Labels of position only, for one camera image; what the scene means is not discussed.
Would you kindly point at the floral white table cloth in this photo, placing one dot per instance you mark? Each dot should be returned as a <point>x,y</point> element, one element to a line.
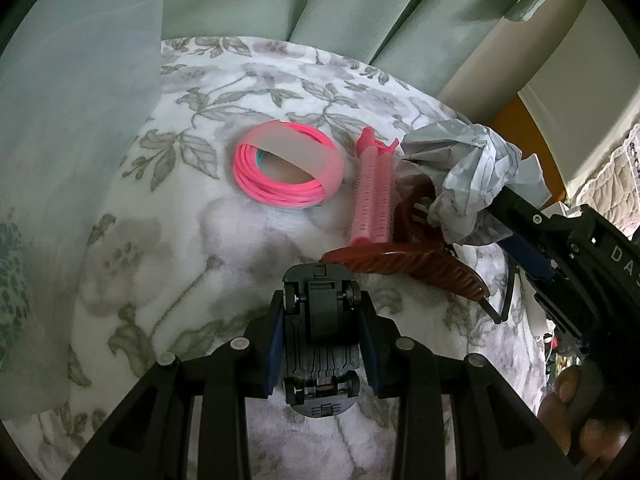
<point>181,259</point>

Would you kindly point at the brown hair claw clip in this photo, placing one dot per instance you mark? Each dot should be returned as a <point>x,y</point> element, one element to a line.
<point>417,250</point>

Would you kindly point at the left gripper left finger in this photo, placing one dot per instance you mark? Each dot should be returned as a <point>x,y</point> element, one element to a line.
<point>147,435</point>

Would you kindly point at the white padded headboard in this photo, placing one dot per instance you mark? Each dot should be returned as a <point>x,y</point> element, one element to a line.
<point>574,70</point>

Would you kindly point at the clear plastic storage box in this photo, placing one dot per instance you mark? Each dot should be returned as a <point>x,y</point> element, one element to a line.
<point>70,106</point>

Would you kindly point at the beige quilted lace cover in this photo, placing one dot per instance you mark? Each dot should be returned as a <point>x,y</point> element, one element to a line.
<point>613,190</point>

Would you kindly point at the green curtain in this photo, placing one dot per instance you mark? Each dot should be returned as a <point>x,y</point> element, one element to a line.
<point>431,44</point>

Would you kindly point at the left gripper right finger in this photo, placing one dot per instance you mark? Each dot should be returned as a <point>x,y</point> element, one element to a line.
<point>496,436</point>

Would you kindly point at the pink hair roller clip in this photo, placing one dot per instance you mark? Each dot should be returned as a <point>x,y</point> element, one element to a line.
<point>372,214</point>

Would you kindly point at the person's right hand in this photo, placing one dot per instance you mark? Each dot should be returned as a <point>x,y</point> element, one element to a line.
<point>569,414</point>

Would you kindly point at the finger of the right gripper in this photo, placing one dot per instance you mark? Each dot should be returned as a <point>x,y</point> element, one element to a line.
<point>525,229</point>

